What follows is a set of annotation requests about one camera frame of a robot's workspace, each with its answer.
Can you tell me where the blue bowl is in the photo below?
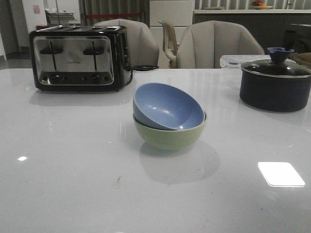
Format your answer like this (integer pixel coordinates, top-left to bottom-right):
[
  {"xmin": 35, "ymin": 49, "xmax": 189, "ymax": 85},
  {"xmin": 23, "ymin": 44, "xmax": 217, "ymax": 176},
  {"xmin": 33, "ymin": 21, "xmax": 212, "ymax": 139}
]
[{"xmin": 133, "ymin": 83, "xmax": 206, "ymax": 131}]

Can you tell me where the green bowl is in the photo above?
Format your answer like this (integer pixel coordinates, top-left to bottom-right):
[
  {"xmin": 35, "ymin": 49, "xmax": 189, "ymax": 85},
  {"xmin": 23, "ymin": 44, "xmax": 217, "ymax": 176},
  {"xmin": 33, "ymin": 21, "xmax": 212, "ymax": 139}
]
[{"xmin": 133, "ymin": 112, "xmax": 207, "ymax": 150}]

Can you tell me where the beige armchair left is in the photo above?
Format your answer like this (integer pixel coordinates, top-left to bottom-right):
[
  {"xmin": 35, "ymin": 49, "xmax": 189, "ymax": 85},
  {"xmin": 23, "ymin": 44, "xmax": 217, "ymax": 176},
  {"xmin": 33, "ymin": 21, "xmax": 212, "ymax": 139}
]
[{"xmin": 94, "ymin": 18, "xmax": 159, "ymax": 67}]

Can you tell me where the beige armchair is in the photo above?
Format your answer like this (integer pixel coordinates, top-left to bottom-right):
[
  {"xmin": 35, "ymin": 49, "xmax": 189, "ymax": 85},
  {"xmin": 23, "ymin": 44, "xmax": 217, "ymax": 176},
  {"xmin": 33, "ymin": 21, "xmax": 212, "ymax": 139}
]
[
  {"xmin": 94, "ymin": 18, "xmax": 159, "ymax": 67},
  {"xmin": 177, "ymin": 20, "xmax": 264, "ymax": 68}
]

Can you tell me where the cream plastic chair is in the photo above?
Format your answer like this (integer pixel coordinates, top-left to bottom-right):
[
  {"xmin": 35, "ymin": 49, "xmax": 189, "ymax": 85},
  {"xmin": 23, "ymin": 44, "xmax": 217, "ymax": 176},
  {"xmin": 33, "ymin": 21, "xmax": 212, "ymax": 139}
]
[{"xmin": 158, "ymin": 20, "xmax": 178, "ymax": 68}]

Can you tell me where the beige armchair right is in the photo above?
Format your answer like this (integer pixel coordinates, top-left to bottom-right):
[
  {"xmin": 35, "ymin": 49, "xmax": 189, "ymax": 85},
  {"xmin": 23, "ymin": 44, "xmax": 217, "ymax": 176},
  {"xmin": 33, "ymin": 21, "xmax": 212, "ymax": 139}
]
[{"xmin": 177, "ymin": 20, "xmax": 264, "ymax": 68}]

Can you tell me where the clear plastic container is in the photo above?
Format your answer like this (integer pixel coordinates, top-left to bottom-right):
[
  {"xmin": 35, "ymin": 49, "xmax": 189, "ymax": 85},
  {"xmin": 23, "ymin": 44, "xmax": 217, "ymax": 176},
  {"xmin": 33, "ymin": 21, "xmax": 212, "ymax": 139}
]
[{"xmin": 220, "ymin": 54, "xmax": 270, "ymax": 68}]

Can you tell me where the white cabinet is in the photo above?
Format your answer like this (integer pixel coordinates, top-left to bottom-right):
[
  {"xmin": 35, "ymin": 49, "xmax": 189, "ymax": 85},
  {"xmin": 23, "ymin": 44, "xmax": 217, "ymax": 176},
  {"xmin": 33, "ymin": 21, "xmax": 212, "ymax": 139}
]
[{"xmin": 149, "ymin": 0, "xmax": 194, "ymax": 47}]

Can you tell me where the black silver four-slot toaster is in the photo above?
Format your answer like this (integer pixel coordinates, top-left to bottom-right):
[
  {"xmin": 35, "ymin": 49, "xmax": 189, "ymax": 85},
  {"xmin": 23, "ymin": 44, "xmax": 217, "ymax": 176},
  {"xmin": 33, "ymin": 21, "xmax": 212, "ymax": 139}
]
[{"xmin": 29, "ymin": 25, "xmax": 133, "ymax": 91}]

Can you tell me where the red barrier belt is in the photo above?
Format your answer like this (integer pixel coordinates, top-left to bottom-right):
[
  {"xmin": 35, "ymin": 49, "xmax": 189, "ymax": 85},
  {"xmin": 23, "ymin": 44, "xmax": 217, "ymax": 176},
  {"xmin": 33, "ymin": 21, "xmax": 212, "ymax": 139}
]
[{"xmin": 86, "ymin": 12, "xmax": 143, "ymax": 18}]

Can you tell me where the dark blue pot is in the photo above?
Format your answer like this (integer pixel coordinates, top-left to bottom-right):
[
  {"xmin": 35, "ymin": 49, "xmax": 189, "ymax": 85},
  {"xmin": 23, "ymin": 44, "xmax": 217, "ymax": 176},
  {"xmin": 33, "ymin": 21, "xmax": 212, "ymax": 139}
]
[{"xmin": 240, "ymin": 70, "xmax": 311, "ymax": 112}]

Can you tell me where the glass pot lid blue knob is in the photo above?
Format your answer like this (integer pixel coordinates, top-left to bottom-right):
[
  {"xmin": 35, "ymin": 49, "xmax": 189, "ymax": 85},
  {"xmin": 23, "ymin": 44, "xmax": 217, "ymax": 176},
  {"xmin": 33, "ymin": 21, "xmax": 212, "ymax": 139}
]
[{"xmin": 241, "ymin": 47, "xmax": 311, "ymax": 79}]

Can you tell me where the metal cart in hallway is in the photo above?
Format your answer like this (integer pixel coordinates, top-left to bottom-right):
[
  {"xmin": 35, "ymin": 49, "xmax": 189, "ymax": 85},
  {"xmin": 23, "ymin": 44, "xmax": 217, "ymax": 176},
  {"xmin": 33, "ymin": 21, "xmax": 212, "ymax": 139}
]
[{"xmin": 45, "ymin": 9, "xmax": 75, "ymax": 25}]

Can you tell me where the red trash bin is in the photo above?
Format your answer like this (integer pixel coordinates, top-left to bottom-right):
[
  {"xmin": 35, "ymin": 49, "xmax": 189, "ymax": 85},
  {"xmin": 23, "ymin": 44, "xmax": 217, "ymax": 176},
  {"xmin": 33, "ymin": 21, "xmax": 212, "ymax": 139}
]
[{"xmin": 35, "ymin": 25, "xmax": 49, "ymax": 30}]

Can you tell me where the fruit bowl on counter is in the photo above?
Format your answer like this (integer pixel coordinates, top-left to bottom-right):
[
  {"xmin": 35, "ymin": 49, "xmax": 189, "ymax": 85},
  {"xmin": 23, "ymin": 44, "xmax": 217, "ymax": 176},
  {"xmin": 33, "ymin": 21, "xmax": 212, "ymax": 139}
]
[{"xmin": 250, "ymin": 0, "xmax": 273, "ymax": 10}]

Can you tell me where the dark counter unit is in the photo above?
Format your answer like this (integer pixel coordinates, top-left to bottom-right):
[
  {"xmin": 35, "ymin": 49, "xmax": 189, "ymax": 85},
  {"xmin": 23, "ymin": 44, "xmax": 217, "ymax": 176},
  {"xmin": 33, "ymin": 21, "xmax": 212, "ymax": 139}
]
[{"xmin": 193, "ymin": 9, "xmax": 311, "ymax": 53}]

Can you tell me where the black toaster power cord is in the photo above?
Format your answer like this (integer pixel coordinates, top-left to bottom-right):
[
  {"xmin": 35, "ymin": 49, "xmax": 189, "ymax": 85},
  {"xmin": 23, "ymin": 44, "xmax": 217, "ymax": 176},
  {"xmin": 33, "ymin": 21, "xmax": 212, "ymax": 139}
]
[{"xmin": 125, "ymin": 64, "xmax": 159, "ymax": 85}]

